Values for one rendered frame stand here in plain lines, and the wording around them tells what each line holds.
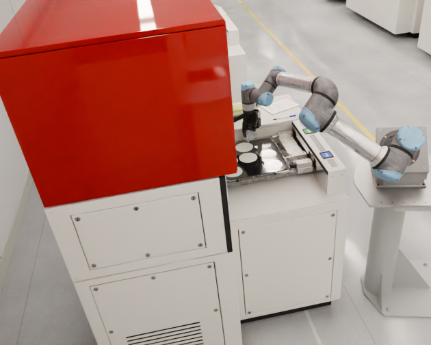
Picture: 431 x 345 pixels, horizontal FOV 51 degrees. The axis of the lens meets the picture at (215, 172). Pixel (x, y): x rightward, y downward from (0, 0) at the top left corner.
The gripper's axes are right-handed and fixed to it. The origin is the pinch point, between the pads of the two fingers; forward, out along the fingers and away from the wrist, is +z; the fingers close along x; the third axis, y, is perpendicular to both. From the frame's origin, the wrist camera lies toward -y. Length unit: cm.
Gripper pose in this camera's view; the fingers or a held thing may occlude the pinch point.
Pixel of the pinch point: (247, 139)
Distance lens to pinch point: 257.9
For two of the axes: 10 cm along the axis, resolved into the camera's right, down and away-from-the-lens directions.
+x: 4.9, -5.3, 6.9
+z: 0.9, 8.2, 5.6
